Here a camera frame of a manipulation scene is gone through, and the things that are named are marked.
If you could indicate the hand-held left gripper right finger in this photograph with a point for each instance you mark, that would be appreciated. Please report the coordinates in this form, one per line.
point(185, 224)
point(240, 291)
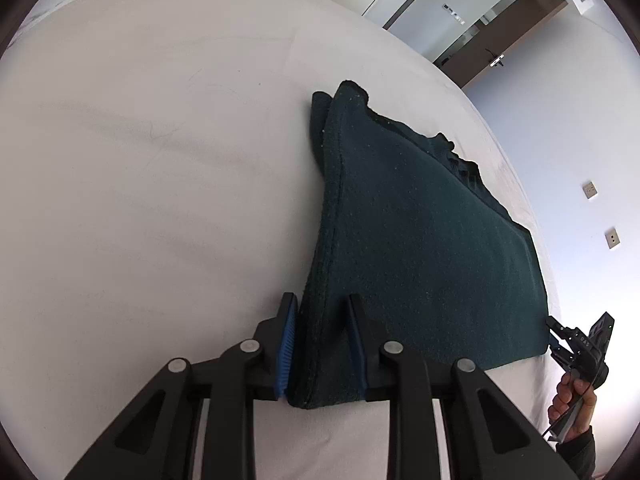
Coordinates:
point(357, 350)

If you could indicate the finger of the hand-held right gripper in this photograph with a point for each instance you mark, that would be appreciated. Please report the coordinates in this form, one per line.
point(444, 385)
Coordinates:
point(562, 356)
point(560, 330)

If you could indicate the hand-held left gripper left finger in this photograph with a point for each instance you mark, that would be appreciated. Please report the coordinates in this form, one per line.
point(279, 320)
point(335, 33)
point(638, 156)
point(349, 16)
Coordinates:
point(285, 350)

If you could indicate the dark green sweater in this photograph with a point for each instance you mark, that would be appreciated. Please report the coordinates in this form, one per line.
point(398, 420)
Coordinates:
point(415, 240)

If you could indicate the person's right forearm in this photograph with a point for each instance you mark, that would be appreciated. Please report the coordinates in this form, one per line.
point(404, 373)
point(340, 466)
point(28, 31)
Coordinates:
point(580, 455)

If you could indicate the person's right hand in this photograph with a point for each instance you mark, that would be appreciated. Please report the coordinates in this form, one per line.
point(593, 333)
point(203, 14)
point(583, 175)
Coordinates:
point(562, 400)

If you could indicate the bed with white sheet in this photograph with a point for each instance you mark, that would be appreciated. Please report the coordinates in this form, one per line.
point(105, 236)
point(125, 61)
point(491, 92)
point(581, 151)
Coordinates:
point(150, 160)

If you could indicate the brown wooden door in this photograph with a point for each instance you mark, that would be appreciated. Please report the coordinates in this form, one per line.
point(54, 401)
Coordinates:
point(510, 40)

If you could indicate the beige wall socket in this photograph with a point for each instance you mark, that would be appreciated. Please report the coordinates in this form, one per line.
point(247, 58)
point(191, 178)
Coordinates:
point(590, 190)
point(613, 238)

